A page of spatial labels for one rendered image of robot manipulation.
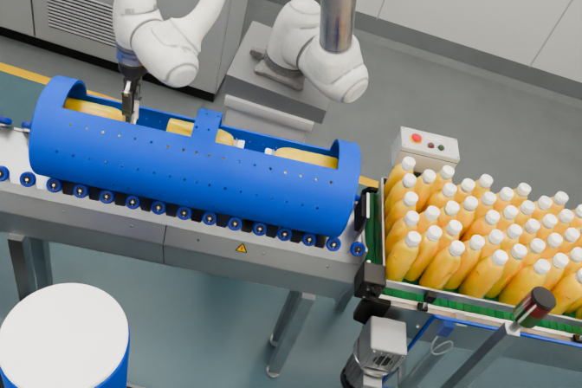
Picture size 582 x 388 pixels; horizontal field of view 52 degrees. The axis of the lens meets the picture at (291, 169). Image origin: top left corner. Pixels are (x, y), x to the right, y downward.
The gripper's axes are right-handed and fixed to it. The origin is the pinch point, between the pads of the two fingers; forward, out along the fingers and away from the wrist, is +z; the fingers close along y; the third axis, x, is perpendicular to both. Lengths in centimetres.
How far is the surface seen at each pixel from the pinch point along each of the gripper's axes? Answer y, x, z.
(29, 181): 17.1, -23.9, 17.8
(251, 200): 19.8, 38.2, 2.4
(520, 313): 43, 108, -5
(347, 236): 9, 71, 22
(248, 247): 18, 41, 26
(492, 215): 5, 110, 3
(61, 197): 17.4, -14.7, 21.8
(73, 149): 18.7, -10.1, -1.3
